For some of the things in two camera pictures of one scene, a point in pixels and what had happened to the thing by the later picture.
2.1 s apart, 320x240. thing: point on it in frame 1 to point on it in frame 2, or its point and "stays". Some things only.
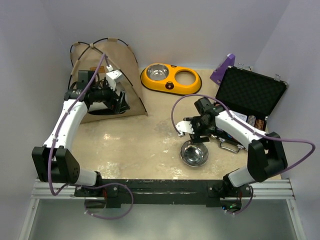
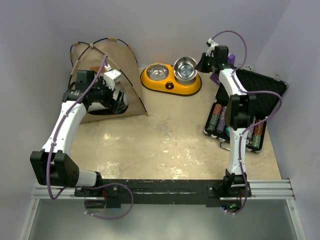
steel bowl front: x=194 y=154 to x=184 y=69
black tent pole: x=104 y=55 to x=99 y=41
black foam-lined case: x=247 y=96 stays
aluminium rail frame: x=279 y=189 stays
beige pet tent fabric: x=84 y=57 stays
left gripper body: x=107 y=96 stays
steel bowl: x=157 y=72 stays
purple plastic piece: x=218 y=75 stays
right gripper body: x=200 y=127 to x=210 y=62
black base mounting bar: x=164 y=191 stays
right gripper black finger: x=200 y=139 to x=202 y=64
